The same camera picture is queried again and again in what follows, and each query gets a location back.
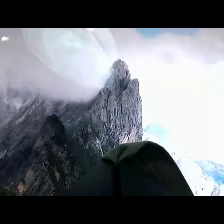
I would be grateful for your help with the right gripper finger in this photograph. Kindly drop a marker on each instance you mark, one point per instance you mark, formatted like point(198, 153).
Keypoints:
point(96, 181)

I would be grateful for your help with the dark green garment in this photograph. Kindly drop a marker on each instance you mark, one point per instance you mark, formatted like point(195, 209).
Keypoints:
point(146, 160)

